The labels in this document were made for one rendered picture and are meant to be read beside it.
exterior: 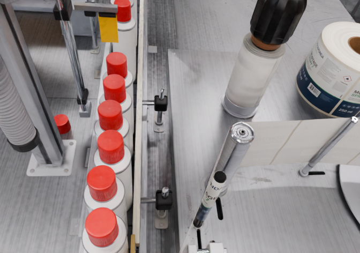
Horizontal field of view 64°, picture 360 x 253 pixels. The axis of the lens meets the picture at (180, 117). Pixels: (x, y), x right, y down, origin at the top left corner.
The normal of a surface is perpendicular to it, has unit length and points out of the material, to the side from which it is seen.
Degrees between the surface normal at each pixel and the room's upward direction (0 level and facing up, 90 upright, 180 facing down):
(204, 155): 0
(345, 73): 90
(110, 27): 90
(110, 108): 3
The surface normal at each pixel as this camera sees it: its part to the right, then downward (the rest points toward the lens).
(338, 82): -0.62, 0.58
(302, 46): 0.11, -0.62
